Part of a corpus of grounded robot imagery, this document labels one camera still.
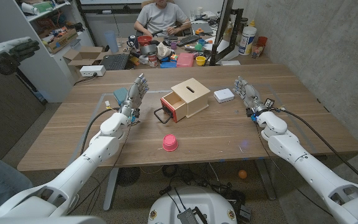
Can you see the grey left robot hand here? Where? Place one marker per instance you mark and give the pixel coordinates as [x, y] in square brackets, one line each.
[134, 93]

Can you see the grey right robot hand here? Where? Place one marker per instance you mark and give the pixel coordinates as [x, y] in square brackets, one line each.
[250, 95]

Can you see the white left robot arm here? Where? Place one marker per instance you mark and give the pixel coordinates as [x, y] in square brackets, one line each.
[73, 177]

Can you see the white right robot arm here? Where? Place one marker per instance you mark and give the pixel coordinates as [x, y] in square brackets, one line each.
[306, 165]

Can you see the small white plastic box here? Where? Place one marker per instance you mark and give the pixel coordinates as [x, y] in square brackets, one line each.
[224, 95]

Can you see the red-fronted wooden drawer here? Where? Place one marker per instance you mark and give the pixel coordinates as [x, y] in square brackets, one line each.
[170, 109]

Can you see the clear glass cup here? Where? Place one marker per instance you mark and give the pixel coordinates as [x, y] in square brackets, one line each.
[256, 51]

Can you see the blue flat box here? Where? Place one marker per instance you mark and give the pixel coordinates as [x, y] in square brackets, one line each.
[168, 65]

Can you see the red plastic cup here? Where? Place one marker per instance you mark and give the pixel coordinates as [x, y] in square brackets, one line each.
[262, 40]

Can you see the light wooden slotted box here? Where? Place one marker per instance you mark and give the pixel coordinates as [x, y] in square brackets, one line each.
[194, 96]

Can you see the translucent blue tall cup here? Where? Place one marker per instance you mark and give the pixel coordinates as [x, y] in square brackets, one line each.
[111, 42]

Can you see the yellow cup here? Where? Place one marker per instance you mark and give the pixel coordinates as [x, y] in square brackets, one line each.
[200, 60]

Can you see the open cardboard box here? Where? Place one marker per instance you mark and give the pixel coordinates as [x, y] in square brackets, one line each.
[85, 56]

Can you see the pink plastic box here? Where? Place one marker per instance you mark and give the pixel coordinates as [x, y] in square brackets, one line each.
[185, 60]

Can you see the pink upturned cup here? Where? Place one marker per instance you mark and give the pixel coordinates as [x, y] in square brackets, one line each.
[170, 143]

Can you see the cardboard box of parts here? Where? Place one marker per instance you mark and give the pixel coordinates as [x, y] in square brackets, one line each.
[61, 41]

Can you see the teal sponge pad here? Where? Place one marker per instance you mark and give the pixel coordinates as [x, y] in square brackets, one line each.
[120, 95]

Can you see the black snack bar package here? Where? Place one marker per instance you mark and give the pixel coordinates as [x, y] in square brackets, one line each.
[269, 103]

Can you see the black laptop keyboard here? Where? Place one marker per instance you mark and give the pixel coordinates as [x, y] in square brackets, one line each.
[115, 61]

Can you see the silver metal pot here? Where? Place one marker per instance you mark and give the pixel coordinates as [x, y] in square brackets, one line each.
[148, 49]

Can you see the white power strip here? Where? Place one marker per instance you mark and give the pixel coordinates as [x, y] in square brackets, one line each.
[92, 71]

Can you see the beige crumpled cloth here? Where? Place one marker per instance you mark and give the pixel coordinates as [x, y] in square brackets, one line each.
[163, 50]

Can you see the colourful puzzle cube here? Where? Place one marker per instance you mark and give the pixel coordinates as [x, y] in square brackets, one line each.
[174, 57]

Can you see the white wipes canister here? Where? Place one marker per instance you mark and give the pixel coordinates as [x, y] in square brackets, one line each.
[247, 40]

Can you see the red bowl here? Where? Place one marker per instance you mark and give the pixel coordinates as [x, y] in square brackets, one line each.
[144, 40]

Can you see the green round toy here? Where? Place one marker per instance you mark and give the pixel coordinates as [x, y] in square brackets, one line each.
[198, 47]

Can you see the black monitor on stand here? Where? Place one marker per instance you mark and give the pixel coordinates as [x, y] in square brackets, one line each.
[224, 28]

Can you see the black desktop keyboard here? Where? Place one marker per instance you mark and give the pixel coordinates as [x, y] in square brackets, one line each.
[188, 40]

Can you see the orange ball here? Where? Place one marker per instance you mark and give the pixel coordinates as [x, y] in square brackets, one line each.
[242, 174]

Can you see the seated person grey t-shirt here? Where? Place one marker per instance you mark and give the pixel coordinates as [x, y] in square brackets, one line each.
[160, 17]

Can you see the black round fan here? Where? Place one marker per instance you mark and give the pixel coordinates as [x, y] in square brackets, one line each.
[128, 176]

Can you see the white shelf unit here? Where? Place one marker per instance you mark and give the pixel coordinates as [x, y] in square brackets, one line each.
[42, 73]

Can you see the white robot torso base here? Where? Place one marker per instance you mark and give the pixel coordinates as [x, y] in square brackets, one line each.
[194, 202]

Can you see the black white teleoperation glove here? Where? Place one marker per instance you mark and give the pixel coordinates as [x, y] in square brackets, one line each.
[8, 51]

